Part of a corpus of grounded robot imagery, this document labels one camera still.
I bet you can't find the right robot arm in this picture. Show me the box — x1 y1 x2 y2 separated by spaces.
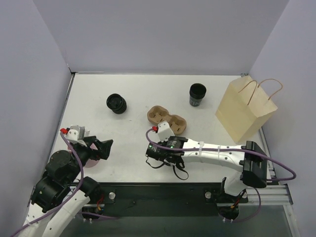
146 136 267 201

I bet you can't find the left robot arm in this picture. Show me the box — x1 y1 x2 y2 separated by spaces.
13 130 113 237

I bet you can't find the pink straw holder cup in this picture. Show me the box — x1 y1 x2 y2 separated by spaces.
67 144 102 169

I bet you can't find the brown pulp cup carrier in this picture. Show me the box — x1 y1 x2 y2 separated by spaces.
147 105 187 135

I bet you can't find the stack of black lids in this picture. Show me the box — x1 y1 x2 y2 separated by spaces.
106 93 127 115

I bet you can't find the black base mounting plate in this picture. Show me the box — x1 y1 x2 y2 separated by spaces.
82 182 248 218

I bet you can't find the stack of black cups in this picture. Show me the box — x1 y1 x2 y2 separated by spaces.
189 83 207 107

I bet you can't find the tan paper bag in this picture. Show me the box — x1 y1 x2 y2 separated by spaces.
215 76 283 143

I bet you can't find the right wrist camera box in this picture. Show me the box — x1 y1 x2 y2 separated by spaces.
157 121 175 141

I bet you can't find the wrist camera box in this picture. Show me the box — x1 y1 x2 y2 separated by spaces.
65 125 90 146
157 121 175 141

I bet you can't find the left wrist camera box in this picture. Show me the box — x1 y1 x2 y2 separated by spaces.
65 125 90 146

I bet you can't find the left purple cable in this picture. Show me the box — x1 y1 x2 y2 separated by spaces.
9 128 119 237

